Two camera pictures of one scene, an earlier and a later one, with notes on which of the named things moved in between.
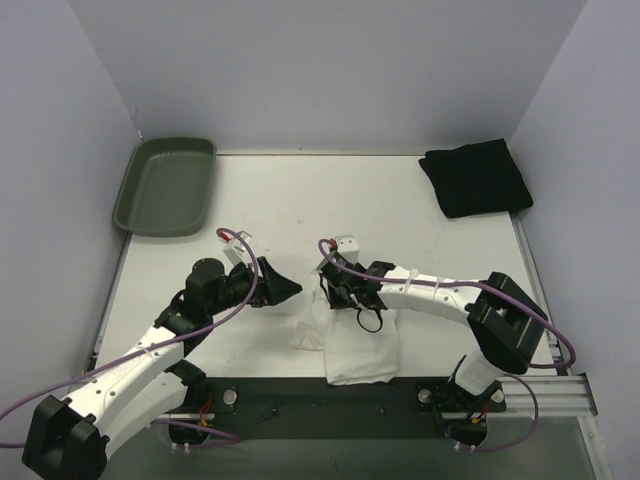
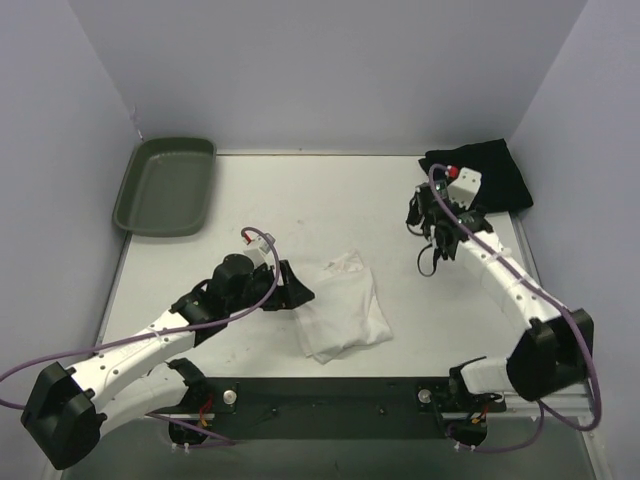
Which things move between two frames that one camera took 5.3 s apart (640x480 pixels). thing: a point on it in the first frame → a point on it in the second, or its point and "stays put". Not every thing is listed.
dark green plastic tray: [167, 188] stays put
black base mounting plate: [336, 407] stays put
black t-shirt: [476, 179] stays put
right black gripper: [340, 288] → [422, 209]
